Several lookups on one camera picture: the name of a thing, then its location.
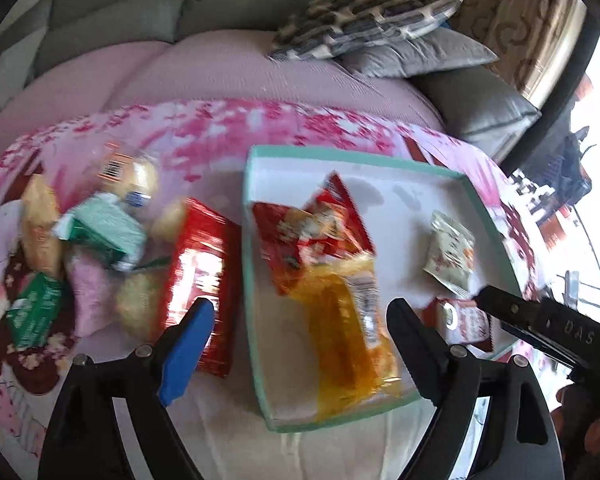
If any red gold packet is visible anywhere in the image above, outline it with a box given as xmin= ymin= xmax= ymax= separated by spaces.
xmin=157 ymin=197 xmax=243 ymax=378

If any red snack bag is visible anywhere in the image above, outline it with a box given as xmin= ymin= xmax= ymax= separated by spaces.
xmin=252 ymin=172 xmax=376 ymax=296

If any pink sofa cover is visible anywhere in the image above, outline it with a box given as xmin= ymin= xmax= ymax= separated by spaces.
xmin=0 ymin=30 xmax=446 ymax=131

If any tan biscuit packet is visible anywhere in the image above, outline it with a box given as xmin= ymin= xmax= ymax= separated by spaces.
xmin=20 ymin=174 xmax=65 ymax=281

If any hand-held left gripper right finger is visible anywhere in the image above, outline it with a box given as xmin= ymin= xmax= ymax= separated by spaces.
xmin=386 ymin=298 xmax=563 ymax=480

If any yellow jelly cup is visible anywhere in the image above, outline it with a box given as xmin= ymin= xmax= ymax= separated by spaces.
xmin=150 ymin=199 xmax=188 ymax=241
xmin=116 ymin=270 xmax=168 ymax=336

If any pink snack packet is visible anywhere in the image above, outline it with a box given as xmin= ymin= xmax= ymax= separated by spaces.
xmin=67 ymin=252 xmax=118 ymax=338

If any grey sofa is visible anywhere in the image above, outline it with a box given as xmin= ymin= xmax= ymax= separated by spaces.
xmin=0 ymin=0 xmax=543 ymax=146

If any person's right hand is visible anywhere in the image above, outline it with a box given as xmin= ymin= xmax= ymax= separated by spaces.
xmin=555 ymin=385 xmax=600 ymax=461

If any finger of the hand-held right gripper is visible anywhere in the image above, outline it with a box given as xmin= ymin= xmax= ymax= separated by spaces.
xmin=475 ymin=285 xmax=600 ymax=367
xmin=500 ymin=322 xmax=576 ymax=368

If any small red white-label packet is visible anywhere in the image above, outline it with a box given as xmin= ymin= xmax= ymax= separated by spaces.
xmin=432 ymin=296 xmax=498 ymax=353

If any black white patterned pillow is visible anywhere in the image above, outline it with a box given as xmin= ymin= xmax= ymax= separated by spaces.
xmin=267 ymin=0 xmax=465 ymax=61

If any orange snack packet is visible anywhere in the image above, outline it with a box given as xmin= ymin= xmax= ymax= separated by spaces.
xmin=290 ymin=252 xmax=403 ymax=421

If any teal cardboard box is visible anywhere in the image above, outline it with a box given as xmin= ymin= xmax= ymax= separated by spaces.
xmin=242 ymin=145 xmax=523 ymax=433

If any grey sofa cushion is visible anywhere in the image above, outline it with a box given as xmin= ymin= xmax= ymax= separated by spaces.
xmin=420 ymin=72 xmax=543 ymax=146

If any beige patterned curtain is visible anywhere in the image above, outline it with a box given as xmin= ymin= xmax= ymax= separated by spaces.
xmin=440 ymin=0 xmax=588 ymax=106

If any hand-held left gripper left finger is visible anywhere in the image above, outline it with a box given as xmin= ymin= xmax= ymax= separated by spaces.
xmin=37 ymin=298 xmax=216 ymax=480

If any bread in clear wrapper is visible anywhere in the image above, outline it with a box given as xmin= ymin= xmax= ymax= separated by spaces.
xmin=97 ymin=145 xmax=160 ymax=208

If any grey pillow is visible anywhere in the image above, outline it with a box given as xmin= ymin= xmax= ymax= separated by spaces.
xmin=337 ymin=27 xmax=498 ymax=80

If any pink printed blanket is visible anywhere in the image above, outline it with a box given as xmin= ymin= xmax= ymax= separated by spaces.
xmin=0 ymin=100 xmax=546 ymax=480

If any white green snack packet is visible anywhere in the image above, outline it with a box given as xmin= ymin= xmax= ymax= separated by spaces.
xmin=424 ymin=210 xmax=477 ymax=297

